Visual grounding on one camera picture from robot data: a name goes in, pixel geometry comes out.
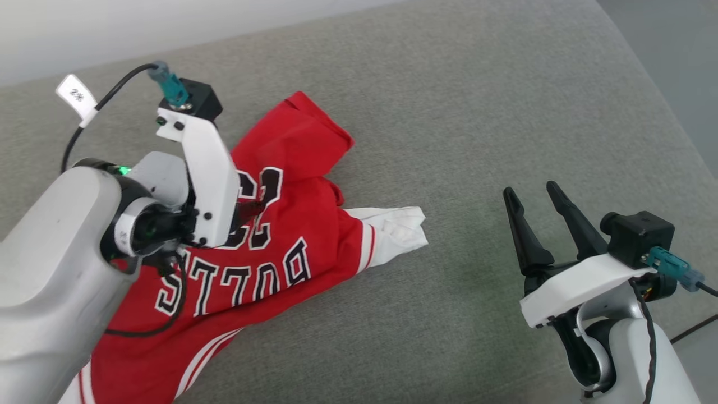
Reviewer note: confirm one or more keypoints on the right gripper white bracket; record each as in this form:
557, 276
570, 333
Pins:
583, 283

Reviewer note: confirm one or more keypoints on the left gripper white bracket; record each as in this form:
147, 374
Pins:
210, 179

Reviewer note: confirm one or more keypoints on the red and white Bulls jersey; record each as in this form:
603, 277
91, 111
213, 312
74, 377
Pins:
314, 151

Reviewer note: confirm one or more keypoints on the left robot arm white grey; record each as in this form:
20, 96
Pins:
50, 280

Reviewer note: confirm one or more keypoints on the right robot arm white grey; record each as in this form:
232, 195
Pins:
634, 359

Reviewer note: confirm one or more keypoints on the grey fabric sofa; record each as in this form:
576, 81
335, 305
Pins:
460, 134

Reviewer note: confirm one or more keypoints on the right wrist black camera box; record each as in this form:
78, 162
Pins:
639, 235

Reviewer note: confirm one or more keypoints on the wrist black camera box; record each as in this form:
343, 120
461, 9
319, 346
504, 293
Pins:
639, 235
202, 101

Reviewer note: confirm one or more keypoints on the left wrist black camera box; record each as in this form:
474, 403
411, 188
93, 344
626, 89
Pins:
202, 101

